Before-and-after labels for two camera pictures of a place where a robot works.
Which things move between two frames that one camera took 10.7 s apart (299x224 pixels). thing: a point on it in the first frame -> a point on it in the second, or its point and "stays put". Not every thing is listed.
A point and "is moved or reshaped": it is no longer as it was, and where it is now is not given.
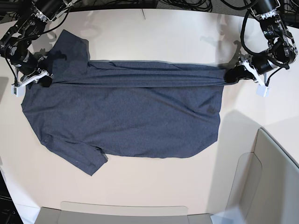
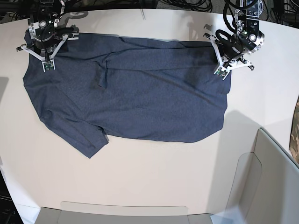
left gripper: (31, 68) -> (46, 37)
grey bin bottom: (95, 213) stays put
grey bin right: (266, 188) stays put
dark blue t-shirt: (129, 110) is moved or reshaped
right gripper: (260, 62) -> (232, 47)
